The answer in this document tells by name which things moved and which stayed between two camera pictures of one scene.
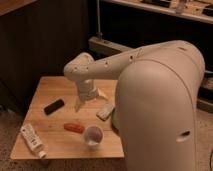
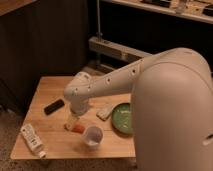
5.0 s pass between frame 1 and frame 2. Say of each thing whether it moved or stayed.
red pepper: stayed
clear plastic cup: stayed
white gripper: moved
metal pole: stayed
